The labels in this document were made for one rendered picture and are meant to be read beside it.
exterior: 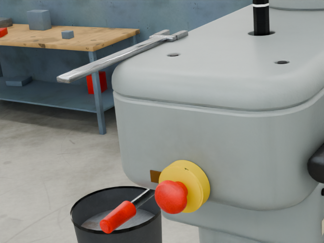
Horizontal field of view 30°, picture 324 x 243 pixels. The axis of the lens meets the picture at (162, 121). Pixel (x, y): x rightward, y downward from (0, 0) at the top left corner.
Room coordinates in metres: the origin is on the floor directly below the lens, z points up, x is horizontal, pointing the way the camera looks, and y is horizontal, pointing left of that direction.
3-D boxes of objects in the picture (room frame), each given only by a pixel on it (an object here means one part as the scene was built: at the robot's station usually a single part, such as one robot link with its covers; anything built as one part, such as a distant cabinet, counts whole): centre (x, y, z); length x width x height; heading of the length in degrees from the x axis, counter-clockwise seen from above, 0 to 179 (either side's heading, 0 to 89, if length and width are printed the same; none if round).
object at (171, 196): (0.61, 0.00, 1.76); 0.04 x 0.03 x 0.04; 55
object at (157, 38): (0.76, 0.04, 1.89); 0.24 x 0.04 x 0.01; 145
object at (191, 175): (0.63, -0.02, 1.76); 0.06 x 0.02 x 0.06; 55
